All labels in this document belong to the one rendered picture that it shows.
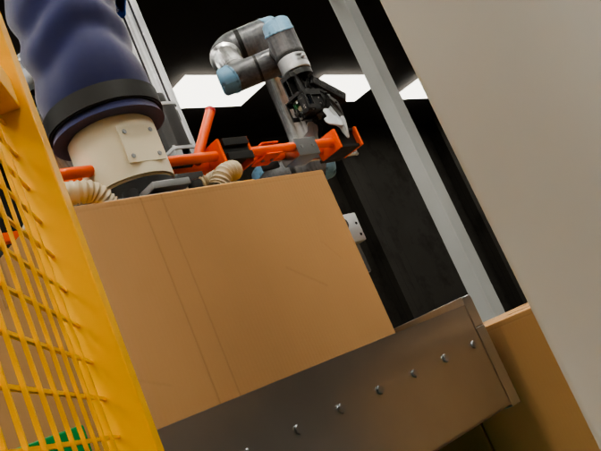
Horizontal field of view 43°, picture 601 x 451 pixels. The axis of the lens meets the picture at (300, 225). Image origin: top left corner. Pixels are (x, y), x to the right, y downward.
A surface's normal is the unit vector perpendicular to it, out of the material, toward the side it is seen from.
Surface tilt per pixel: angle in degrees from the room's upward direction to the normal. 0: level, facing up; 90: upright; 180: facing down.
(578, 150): 90
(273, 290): 90
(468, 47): 90
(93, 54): 93
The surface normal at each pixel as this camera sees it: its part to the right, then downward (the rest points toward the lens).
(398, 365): 0.62, -0.41
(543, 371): -0.68, 0.14
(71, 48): -0.23, -0.38
